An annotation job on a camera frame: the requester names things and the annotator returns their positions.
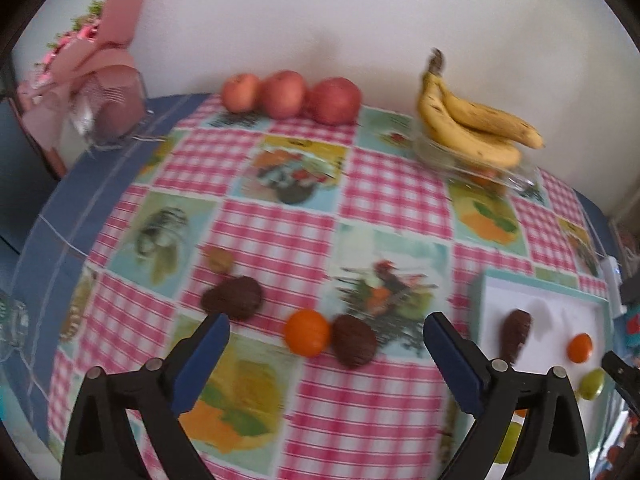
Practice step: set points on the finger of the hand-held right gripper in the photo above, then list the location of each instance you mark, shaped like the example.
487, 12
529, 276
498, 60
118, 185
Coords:
625, 380

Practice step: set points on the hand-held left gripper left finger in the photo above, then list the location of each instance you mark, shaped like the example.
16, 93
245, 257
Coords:
200, 360

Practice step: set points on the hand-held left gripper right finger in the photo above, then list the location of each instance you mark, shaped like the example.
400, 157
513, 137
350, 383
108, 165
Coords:
452, 360

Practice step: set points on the round green fruit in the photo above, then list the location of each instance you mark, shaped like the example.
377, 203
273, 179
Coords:
591, 384

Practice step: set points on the small orange tangerine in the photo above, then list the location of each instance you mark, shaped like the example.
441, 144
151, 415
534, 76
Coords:
580, 347

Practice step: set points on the long-necked dark brown avocado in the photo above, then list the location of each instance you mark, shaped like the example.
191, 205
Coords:
516, 335

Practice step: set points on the white tray with teal rim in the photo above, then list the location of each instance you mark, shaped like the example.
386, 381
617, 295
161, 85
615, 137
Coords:
550, 320

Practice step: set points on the round dark brown avocado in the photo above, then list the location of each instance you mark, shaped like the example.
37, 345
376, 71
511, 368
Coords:
354, 341

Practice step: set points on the oval green fruit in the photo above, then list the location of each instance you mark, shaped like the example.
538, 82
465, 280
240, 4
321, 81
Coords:
511, 442

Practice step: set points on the brown longan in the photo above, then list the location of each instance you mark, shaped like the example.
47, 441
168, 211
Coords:
220, 260

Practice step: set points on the black charger plug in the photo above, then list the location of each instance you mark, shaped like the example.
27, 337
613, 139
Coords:
631, 292

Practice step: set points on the white power strip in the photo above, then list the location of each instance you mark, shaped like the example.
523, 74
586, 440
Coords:
611, 272

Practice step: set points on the pink checkered printed tablecloth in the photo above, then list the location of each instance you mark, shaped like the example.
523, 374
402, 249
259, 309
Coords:
300, 245

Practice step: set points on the tangerine inside clear container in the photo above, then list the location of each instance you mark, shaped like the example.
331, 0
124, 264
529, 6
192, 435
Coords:
482, 178

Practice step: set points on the clear glass mug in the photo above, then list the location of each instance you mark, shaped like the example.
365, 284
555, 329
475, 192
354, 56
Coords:
10, 320

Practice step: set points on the clear plastic fruit container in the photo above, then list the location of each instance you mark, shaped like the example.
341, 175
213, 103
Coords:
440, 160

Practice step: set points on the bunch of spotted bananas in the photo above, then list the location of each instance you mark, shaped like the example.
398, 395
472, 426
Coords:
475, 125

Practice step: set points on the clear acrylic vase box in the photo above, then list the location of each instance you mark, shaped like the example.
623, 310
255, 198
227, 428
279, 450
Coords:
115, 110

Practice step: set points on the small pale red apple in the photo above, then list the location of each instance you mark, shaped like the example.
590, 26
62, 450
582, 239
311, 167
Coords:
241, 91

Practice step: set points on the medium red apple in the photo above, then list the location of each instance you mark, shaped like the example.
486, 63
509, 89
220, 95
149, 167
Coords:
282, 94

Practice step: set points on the large red apple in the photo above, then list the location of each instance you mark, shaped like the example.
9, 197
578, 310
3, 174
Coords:
335, 101

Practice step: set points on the pink wrapped flower bouquet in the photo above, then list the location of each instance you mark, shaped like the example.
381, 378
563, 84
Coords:
107, 45

